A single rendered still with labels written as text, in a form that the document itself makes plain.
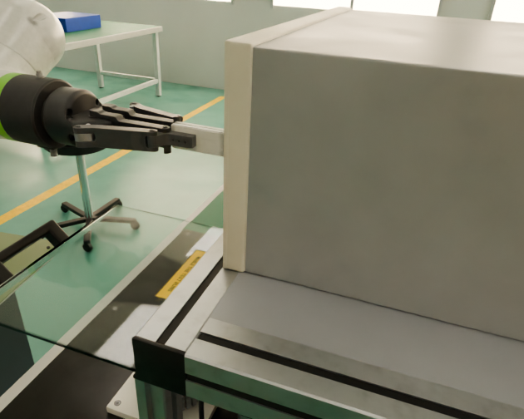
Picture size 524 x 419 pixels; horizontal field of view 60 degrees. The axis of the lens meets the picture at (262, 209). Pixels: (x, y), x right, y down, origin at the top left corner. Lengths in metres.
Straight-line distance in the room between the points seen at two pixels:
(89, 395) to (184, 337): 0.45
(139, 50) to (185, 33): 0.72
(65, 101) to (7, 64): 0.14
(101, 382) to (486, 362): 0.59
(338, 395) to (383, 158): 0.17
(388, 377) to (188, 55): 5.68
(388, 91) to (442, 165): 0.07
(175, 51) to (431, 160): 5.72
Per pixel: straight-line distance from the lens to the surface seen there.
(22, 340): 1.34
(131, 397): 0.77
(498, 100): 0.33
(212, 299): 0.40
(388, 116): 0.34
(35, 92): 0.64
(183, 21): 5.89
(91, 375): 0.83
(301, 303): 0.40
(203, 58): 5.83
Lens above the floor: 1.37
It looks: 28 degrees down
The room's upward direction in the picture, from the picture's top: 3 degrees clockwise
